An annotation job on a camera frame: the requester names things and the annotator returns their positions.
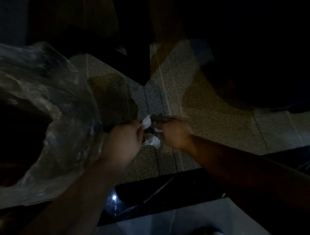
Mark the person's right hand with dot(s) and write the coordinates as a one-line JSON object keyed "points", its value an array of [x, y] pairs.
{"points": [[174, 134]]}

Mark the person's right fingers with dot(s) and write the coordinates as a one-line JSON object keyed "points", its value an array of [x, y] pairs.
{"points": [[160, 127]]}

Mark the person's left fingers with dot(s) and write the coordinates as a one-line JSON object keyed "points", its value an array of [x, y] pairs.
{"points": [[138, 132]]}

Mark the clear plastic bag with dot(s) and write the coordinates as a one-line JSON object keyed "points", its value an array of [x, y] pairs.
{"points": [[53, 116]]}

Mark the person's left hand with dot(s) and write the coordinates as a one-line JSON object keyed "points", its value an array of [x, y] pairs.
{"points": [[122, 145]]}

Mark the person's right forearm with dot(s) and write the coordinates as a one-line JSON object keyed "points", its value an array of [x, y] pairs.
{"points": [[247, 174]]}

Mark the person's left forearm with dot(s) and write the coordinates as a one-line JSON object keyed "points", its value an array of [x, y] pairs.
{"points": [[72, 201]]}

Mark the white paper scrap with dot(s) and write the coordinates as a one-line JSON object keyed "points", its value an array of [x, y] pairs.
{"points": [[150, 135]]}

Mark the dark wooden furniture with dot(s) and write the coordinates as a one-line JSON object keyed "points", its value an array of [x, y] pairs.
{"points": [[135, 38]]}

